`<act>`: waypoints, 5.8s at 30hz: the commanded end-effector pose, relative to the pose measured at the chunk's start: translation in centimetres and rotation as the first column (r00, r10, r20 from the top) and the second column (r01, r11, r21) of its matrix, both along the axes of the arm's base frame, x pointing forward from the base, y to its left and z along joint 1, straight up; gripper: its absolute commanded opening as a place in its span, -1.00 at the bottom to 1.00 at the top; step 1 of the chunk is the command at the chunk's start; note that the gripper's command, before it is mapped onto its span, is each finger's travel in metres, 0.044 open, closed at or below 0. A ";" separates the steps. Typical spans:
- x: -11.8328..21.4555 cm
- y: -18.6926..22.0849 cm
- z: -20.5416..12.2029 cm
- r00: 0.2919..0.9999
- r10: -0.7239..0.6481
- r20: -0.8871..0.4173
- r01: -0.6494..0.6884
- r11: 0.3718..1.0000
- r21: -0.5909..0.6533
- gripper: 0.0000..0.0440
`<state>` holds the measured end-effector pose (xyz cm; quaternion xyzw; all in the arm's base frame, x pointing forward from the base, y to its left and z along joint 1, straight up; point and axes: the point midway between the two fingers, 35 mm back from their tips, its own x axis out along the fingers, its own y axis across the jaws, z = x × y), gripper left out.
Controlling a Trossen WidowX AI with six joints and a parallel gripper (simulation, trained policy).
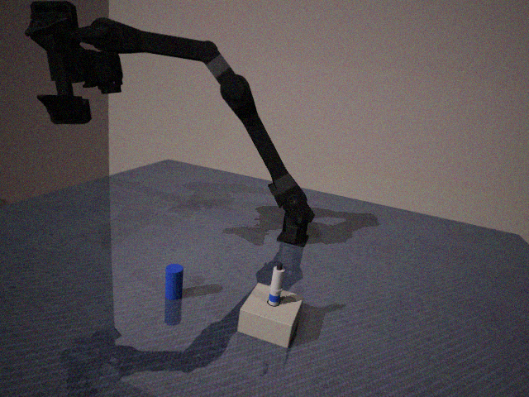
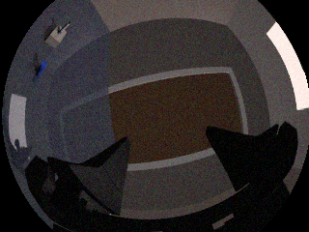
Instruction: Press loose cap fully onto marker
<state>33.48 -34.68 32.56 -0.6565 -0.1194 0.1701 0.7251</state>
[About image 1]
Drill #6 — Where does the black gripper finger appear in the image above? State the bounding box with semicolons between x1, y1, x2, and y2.
36;94;84;115
25;12;73;36

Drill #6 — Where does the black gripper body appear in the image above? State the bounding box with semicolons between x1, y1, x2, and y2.
30;1;91;124

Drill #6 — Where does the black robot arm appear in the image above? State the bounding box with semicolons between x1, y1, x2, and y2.
70;17;315;247

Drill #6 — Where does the beige block with hole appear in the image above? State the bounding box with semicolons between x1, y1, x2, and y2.
237;282;304;348

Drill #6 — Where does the white marker with blue band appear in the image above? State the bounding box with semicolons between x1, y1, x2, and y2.
269;262;284;306

